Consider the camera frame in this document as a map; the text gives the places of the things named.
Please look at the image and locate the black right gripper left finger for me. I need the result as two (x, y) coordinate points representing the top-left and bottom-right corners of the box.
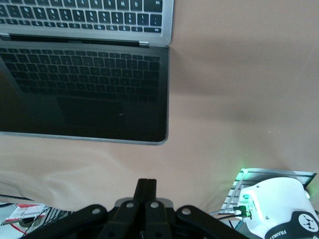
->
(24, 178), (148, 239)

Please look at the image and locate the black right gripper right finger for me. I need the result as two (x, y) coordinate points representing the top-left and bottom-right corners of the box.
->
(147, 178), (250, 239)

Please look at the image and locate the grey laptop with black keyboard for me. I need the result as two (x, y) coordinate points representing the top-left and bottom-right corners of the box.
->
(0, 0), (175, 146)

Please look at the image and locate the red and white box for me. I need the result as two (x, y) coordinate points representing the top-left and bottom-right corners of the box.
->
(0, 203), (50, 227)

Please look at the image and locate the grey cable with green plug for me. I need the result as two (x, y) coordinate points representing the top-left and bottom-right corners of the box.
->
(208, 204), (252, 221)

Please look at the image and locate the aluminium right arm base plate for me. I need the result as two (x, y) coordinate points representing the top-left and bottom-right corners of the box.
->
(221, 168), (317, 220)

